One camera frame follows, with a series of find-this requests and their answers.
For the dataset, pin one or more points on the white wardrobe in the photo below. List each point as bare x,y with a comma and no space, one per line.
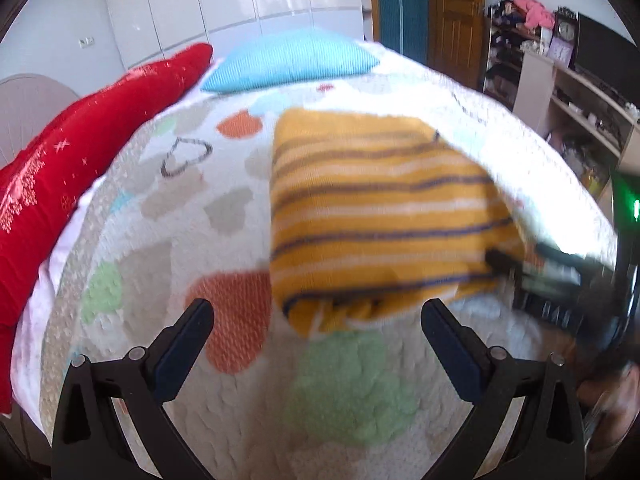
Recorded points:
225,0

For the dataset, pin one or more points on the white wall socket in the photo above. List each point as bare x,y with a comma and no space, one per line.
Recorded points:
87,41

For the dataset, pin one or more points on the white bed sheet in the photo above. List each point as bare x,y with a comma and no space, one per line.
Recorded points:
40,305

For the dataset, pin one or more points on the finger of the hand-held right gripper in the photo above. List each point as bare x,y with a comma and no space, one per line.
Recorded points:
540,265

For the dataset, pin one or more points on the small purple clock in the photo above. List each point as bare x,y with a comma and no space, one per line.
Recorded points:
560,51

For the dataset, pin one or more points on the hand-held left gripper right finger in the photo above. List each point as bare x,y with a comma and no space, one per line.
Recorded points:
457,355

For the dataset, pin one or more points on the beige cabinet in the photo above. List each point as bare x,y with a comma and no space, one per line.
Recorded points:
537,95

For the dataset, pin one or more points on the heart print quilt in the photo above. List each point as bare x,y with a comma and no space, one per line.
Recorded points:
350,385

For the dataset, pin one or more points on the person's right forearm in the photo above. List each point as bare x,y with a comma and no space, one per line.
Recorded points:
617,405

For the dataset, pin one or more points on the white bed headboard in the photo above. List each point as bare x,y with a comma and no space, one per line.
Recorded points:
30,115

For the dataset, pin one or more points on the teal curtain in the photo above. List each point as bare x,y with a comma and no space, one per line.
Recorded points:
400,5

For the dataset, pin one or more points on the black television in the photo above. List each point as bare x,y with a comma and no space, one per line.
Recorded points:
605,45

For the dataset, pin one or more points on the pink cloth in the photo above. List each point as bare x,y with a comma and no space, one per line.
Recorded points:
535,10

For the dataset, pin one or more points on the red embroidered bolster pillow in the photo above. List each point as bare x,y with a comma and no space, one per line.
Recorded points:
75,160

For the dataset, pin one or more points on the dark ornate table clock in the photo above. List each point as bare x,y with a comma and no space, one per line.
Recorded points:
566,27

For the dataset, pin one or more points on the brown wooden door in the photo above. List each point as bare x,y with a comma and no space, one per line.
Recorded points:
457,20

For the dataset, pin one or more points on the yellow striped sweater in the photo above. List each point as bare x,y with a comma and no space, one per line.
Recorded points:
375,200

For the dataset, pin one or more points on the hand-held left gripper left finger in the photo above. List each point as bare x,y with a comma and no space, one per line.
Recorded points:
172,355

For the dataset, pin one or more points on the light blue pillow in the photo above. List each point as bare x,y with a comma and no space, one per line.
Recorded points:
295,60

